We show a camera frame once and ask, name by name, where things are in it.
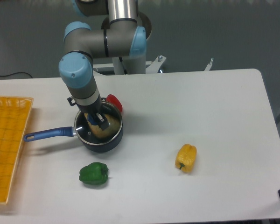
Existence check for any dark blue saucepan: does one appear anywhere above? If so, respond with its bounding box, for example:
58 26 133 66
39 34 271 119
23 98 123 153

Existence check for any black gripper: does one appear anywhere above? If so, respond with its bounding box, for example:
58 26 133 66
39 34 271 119
67 96 109 131

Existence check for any white bracket right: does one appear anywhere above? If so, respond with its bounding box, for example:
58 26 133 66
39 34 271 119
204 57 214 71

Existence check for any red bell pepper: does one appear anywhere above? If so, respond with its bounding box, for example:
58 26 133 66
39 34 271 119
106 94 123 112

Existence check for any yellow bell pepper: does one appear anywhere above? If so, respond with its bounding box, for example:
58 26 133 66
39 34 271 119
175 144 197 173

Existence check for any glass pot lid blue knob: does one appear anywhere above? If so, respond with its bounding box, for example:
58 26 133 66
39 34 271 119
75 101 123 146

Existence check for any green bell pepper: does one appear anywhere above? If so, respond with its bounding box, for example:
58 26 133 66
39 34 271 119
79 162 109 185

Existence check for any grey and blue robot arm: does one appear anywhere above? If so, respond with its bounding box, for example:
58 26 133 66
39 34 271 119
58 0 147 130

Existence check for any black cable on floor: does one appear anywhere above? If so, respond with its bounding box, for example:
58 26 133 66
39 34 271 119
0 71 34 79

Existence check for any yellow woven basket tray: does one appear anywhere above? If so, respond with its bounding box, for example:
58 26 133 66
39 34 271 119
0 96 34 204

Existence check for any triangular toasted bread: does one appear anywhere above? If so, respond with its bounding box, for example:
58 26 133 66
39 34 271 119
84 113 121 140

